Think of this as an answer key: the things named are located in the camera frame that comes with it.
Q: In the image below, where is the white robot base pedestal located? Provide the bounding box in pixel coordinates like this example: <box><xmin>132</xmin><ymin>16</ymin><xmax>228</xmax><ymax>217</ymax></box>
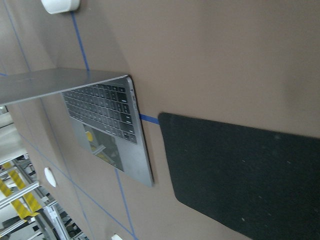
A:
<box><xmin>111</xmin><ymin>234</ymin><xmax>123</xmax><ymax>240</ymax></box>

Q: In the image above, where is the aluminium frame rack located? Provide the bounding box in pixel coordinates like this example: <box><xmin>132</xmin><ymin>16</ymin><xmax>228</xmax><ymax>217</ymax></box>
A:
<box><xmin>0</xmin><ymin>105</ymin><xmax>88</xmax><ymax>240</ymax></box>

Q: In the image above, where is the black mouse pad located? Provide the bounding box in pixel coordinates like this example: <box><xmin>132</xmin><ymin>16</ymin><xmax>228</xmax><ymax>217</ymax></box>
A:
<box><xmin>158</xmin><ymin>112</ymin><xmax>320</xmax><ymax>240</ymax></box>

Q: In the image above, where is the white computer mouse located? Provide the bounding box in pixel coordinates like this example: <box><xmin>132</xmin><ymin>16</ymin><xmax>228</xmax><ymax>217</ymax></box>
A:
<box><xmin>44</xmin><ymin>167</ymin><xmax>57</xmax><ymax>188</ymax></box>

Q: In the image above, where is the grey laptop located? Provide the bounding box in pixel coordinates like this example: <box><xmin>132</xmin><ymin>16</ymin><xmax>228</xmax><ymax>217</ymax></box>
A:
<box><xmin>0</xmin><ymin>68</ymin><xmax>154</xmax><ymax>187</ymax></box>

